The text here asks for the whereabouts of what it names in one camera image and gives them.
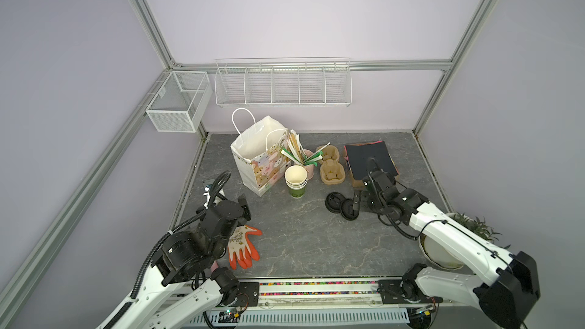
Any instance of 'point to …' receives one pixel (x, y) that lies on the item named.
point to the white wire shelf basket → (283, 82)
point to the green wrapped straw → (312, 161)
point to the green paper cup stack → (296, 178)
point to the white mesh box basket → (180, 102)
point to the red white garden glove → (241, 249)
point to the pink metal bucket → (310, 167)
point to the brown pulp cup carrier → (332, 172)
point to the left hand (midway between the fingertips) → (233, 202)
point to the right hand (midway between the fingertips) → (363, 198)
